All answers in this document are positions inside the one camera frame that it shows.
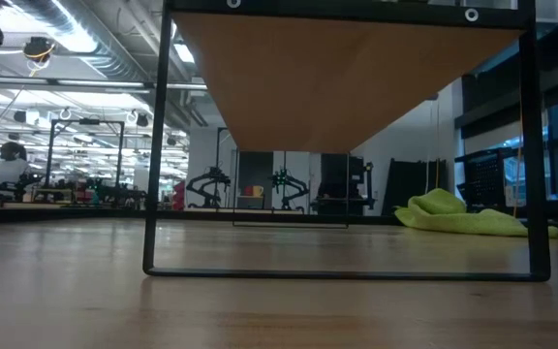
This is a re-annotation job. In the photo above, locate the black leaning panel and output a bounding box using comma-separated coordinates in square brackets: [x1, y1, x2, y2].
[381, 157, 449, 216]

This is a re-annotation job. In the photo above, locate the green microfibre cloth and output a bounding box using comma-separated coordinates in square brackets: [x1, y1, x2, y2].
[393, 187, 558, 239]

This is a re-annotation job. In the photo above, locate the black pegboard rack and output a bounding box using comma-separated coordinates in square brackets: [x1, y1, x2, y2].
[454, 146, 522, 215]

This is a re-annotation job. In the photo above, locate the person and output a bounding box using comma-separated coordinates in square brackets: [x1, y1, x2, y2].
[0, 141, 32, 189]

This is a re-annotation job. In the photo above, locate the wooden shelf with black frame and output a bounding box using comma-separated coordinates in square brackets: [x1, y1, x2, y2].
[141, 0, 552, 283]

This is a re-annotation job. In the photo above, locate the black aluminium table frame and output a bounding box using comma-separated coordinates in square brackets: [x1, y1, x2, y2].
[0, 206, 558, 238]

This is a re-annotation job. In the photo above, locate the black background rig frame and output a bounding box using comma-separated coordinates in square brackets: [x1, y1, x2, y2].
[44, 117, 126, 195]

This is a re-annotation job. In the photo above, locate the ceiling mounted camera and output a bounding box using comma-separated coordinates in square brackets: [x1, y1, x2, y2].
[21, 35, 57, 63]

